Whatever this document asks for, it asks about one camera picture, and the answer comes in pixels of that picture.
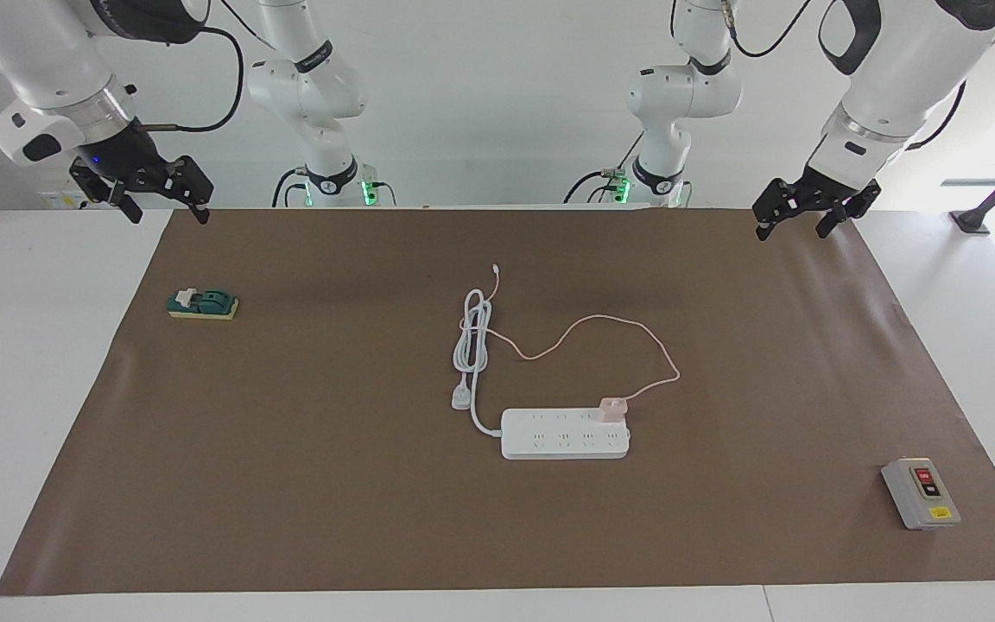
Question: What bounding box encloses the black base cable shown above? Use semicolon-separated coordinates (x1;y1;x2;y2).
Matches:
562;130;645;206
271;167;396;208

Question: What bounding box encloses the brown table mat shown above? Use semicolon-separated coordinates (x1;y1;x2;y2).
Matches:
0;206;995;597

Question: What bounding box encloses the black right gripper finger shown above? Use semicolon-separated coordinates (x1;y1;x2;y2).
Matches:
162;155;215;224
74;180;143;224

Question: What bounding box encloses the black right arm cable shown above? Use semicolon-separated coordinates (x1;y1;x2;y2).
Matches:
136;0;248;136

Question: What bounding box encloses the white power strip cord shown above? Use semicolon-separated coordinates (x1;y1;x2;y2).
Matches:
450;289;503;437

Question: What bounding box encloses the pink charging cable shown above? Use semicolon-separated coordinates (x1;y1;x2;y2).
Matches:
461;263;681;407

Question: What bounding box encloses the white power strip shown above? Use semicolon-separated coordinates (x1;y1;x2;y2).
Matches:
500;407;631;461

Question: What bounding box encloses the green knife switch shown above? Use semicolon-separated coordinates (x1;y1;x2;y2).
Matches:
167;288;240;321

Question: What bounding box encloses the grey push-button switch box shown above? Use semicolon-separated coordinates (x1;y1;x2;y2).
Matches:
881;457;962;530

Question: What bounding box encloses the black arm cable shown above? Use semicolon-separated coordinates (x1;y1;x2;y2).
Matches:
722;0;969;152
136;0;248;136

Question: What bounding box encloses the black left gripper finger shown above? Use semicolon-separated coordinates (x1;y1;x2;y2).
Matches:
752;179;805;241
815;203;854;239

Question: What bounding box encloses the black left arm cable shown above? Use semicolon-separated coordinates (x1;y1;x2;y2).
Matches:
722;0;969;152

